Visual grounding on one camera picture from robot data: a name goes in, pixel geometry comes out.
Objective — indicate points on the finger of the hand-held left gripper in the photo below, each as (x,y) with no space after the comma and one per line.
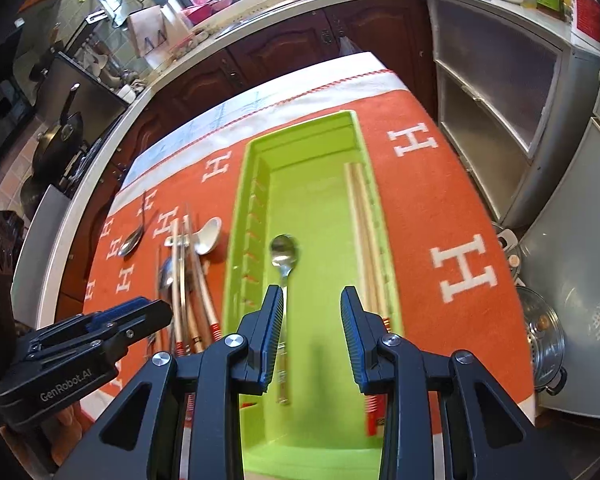
(125,308)
(150,317)

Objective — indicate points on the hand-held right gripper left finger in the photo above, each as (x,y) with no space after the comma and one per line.
(275,330)

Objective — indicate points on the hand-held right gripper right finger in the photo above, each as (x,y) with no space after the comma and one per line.
(352,335)

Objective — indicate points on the small metal spoon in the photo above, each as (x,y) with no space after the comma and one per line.
(283,252)

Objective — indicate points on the white ceramic spoon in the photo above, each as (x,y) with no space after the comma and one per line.
(209,235)

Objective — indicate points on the green plastic utensil tray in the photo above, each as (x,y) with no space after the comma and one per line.
(320,210)

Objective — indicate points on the black frying pan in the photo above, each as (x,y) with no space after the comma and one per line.
(55,145)

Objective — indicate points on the orange blanket with white letters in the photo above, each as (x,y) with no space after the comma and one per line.
(455,185)

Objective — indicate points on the steel pot with glass lid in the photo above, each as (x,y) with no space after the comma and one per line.
(542,340)

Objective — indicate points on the dark metal countertop appliance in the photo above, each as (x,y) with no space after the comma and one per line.
(95,100)

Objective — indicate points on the wooden cutting board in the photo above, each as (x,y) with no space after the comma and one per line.
(147,30)

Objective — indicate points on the pink basin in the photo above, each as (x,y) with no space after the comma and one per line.
(200,12)

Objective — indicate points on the grey cupboard with frosted doors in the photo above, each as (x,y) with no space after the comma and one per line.
(495,60)

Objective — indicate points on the red paper notice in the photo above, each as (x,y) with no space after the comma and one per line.
(587,10)

